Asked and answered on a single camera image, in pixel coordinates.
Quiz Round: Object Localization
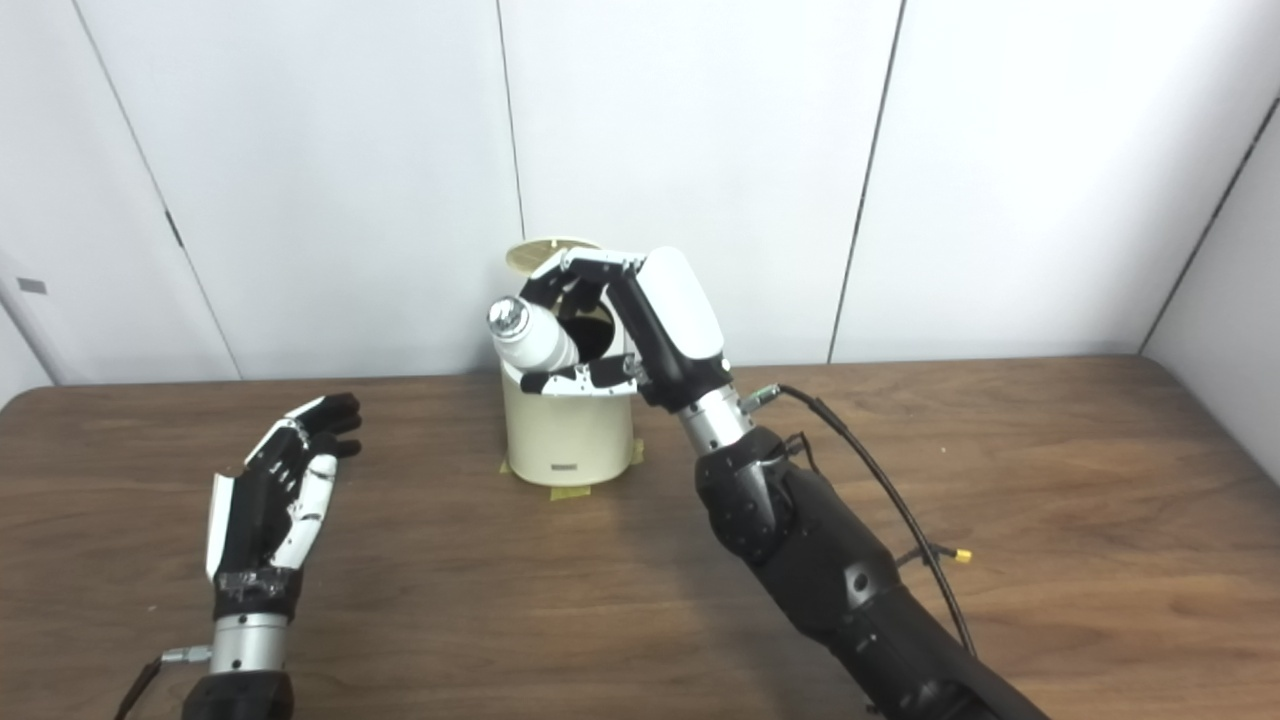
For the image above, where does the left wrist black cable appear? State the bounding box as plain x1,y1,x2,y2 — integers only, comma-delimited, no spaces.
113,647,214,720

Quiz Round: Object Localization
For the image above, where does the thin cable with yellow connector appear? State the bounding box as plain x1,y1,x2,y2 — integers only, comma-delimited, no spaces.
895,543,973,569

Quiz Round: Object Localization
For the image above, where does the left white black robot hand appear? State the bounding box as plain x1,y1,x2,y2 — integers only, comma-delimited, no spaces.
205,392,363,619

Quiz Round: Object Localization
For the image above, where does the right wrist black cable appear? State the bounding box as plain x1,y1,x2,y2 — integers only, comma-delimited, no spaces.
740,383,976,656

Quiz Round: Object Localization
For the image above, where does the small white plastic bottle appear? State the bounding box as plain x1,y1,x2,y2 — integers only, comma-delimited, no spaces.
487,296,583,373

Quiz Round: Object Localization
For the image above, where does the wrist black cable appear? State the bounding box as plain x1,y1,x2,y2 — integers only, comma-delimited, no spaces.
740,383,976,656
113,647,214,720

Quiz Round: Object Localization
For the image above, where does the cream-colored bin body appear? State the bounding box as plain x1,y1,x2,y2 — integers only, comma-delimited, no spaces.
500,300,641,488

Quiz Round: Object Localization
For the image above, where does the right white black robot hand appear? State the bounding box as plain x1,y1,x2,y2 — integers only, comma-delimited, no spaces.
518,245,736,413

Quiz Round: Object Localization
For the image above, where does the cream round bin lid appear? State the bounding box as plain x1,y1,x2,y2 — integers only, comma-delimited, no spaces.
505,238,601,276

